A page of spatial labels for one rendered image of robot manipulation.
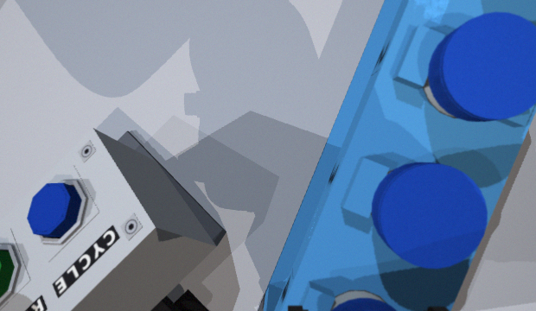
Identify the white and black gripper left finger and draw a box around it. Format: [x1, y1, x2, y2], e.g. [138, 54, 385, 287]
[288, 306, 309, 311]

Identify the grey two-button control box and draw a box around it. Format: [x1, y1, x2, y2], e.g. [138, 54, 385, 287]
[0, 128, 226, 311]

